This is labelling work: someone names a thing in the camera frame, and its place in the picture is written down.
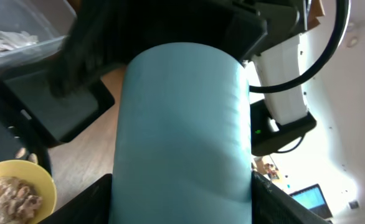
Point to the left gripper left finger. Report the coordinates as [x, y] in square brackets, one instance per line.
[91, 206]

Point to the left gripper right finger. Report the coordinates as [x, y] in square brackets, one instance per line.
[271, 205]

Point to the yellow bowl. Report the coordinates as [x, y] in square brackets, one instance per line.
[39, 178]

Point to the blue plastic cup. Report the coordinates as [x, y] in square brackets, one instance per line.
[183, 147]

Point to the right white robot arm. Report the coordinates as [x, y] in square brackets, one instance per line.
[107, 34]

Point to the laptop in background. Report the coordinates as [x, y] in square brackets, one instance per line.
[313, 199]

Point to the peanut on tray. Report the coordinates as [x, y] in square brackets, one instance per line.
[20, 153]
[33, 158]

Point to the food scraps in bowl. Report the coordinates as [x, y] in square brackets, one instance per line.
[19, 201]

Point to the black rectangular bin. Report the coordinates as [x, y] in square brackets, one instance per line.
[56, 120]

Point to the round black tray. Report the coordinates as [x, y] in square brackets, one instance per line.
[16, 134]

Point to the clear plastic bin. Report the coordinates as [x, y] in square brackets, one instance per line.
[31, 30]

